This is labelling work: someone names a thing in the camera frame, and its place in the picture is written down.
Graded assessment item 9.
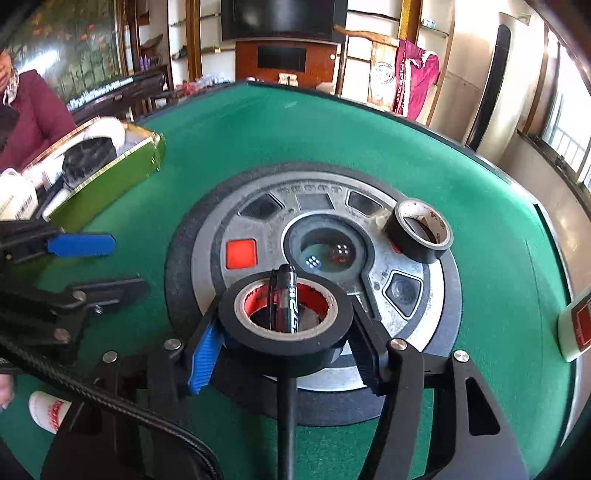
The magenta cloth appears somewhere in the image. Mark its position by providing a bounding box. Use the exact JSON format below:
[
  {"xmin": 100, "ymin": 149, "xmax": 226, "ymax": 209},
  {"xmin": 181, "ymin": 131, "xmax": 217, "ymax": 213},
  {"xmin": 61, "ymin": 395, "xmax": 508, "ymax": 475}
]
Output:
[{"xmin": 392, "ymin": 39, "xmax": 440, "ymax": 118}]

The white liquor bottle red cap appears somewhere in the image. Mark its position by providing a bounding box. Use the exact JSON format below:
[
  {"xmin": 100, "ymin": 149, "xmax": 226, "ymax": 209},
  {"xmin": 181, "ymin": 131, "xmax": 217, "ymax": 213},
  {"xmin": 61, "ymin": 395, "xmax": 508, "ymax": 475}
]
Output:
[{"xmin": 557, "ymin": 286, "xmax": 591, "ymax": 363}]

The black television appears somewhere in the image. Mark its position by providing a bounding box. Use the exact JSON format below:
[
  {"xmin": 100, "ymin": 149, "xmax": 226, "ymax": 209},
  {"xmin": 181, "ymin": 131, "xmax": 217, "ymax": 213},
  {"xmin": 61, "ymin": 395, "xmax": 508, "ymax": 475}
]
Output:
[{"xmin": 221, "ymin": 0, "xmax": 349, "ymax": 41}]

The slim black pen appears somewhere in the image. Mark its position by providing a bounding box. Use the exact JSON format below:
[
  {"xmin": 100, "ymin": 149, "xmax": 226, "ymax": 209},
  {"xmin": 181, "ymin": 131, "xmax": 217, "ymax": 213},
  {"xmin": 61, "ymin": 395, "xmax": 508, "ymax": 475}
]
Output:
[{"xmin": 269, "ymin": 264, "xmax": 301, "ymax": 480}]

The round table control panel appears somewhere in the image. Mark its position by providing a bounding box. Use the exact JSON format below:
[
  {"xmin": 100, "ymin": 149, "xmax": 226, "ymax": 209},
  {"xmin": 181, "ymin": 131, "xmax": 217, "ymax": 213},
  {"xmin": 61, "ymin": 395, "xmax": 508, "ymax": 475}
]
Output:
[{"xmin": 165, "ymin": 162, "xmax": 462, "ymax": 428}]

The wooden chair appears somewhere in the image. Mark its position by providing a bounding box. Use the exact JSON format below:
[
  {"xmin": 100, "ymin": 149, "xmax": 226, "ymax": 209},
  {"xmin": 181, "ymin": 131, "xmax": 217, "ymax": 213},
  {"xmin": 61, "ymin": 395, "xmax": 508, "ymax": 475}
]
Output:
[{"xmin": 332, "ymin": 23, "xmax": 455, "ymax": 127}]

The black braided cable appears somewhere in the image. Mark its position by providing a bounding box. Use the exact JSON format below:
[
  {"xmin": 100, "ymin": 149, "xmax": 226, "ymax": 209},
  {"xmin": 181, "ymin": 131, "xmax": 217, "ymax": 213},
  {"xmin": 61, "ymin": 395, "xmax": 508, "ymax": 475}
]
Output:
[{"xmin": 0, "ymin": 335, "xmax": 225, "ymax": 480}]

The window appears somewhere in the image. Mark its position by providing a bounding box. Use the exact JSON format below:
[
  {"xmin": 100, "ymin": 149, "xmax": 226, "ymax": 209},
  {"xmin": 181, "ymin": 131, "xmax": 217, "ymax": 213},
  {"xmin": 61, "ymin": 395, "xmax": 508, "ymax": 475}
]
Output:
[{"xmin": 526, "ymin": 28, "xmax": 591, "ymax": 195}]

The white fluffy ball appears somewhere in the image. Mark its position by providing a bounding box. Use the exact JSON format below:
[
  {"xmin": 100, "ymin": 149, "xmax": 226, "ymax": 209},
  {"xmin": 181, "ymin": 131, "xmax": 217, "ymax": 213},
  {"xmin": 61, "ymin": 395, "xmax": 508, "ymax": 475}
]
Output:
[{"xmin": 83, "ymin": 117, "xmax": 126, "ymax": 148}]

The wall display shelf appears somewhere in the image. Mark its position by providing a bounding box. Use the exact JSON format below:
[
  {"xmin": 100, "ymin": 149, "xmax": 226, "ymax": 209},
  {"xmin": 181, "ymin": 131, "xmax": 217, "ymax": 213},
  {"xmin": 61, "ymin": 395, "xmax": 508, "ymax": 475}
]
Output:
[{"xmin": 168, "ymin": 0, "xmax": 236, "ymax": 84}]

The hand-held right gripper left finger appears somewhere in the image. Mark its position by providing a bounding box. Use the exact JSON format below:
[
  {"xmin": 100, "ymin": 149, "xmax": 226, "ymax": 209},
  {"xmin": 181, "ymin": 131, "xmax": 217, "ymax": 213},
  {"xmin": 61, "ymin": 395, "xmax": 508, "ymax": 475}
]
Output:
[{"xmin": 41, "ymin": 294, "xmax": 227, "ymax": 480}]

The black tape roll red core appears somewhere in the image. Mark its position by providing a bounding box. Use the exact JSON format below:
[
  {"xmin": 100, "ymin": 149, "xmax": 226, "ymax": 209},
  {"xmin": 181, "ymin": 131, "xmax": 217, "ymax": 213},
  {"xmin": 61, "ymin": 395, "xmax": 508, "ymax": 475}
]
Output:
[{"xmin": 218, "ymin": 271, "xmax": 355, "ymax": 377}]

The gold cardboard box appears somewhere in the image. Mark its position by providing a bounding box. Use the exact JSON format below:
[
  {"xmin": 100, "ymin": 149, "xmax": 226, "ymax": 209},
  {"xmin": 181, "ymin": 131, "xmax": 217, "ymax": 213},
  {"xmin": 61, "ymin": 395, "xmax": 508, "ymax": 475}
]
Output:
[{"xmin": 0, "ymin": 115, "xmax": 166, "ymax": 234}]

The black tape roll white core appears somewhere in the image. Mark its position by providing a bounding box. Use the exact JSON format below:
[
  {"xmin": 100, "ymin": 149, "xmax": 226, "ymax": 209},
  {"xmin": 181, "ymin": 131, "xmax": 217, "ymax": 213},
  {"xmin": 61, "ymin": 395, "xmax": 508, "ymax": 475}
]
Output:
[{"xmin": 385, "ymin": 198, "xmax": 454, "ymax": 264}]

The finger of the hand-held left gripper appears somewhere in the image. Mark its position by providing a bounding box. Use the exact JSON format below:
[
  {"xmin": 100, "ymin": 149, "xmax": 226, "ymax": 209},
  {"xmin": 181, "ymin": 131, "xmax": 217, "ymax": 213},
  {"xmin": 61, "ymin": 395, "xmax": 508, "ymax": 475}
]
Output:
[
  {"xmin": 0, "ymin": 276, "xmax": 151, "ymax": 365},
  {"xmin": 0, "ymin": 220, "xmax": 116, "ymax": 265}
]

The white standing air conditioner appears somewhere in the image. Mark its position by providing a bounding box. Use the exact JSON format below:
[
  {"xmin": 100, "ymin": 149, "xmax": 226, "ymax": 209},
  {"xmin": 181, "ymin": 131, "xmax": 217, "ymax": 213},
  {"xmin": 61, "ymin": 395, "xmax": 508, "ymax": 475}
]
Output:
[{"xmin": 464, "ymin": 11, "xmax": 546, "ymax": 160}]

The black plastic holder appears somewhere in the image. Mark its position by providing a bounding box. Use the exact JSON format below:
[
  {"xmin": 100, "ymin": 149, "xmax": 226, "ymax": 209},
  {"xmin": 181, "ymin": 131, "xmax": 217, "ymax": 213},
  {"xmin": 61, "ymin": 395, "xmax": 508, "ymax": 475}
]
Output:
[{"xmin": 62, "ymin": 136, "xmax": 117, "ymax": 190}]

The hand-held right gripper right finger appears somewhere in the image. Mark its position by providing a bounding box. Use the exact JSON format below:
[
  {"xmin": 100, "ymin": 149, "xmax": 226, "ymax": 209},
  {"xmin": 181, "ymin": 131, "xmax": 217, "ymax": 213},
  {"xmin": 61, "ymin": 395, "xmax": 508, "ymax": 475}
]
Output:
[{"xmin": 345, "ymin": 294, "xmax": 529, "ymax": 480}]

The wooden television cabinet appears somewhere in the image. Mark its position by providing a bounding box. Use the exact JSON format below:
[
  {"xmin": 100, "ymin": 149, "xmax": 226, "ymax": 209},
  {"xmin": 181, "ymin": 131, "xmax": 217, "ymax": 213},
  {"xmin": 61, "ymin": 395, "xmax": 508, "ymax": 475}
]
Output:
[{"xmin": 235, "ymin": 38, "xmax": 340, "ymax": 90}]

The floral painting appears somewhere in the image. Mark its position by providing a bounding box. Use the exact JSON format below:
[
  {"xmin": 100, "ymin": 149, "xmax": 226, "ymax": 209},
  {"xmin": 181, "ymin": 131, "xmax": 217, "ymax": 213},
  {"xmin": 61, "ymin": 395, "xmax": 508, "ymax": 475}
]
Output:
[{"xmin": 9, "ymin": 0, "xmax": 130, "ymax": 100}]

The white object red print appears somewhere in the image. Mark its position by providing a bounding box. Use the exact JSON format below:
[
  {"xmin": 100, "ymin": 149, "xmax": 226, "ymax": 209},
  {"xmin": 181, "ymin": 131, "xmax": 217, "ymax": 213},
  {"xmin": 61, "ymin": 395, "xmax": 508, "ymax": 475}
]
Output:
[{"xmin": 28, "ymin": 391, "xmax": 74, "ymax": 435}]

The dark wooden side table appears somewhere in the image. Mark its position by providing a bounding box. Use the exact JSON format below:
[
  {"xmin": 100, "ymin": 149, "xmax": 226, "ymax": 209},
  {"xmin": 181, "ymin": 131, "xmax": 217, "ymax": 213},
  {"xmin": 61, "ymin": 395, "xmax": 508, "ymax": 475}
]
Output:
[{"xmin": 67, "ymin": 71, "xmax": 174, "ymax": 123}]

